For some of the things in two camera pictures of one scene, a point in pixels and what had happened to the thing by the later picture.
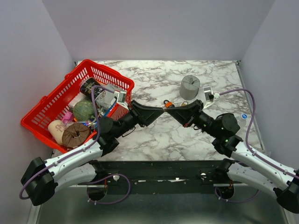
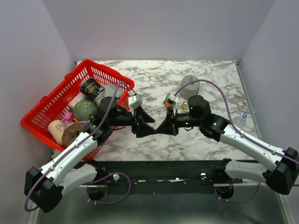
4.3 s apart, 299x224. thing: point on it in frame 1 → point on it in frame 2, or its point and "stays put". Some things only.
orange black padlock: x=168 y=104 stays put
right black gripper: x=185 y=114 → x=169 y=125
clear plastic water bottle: x=241 y=120 stays put
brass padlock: x=183 y=104 stays put
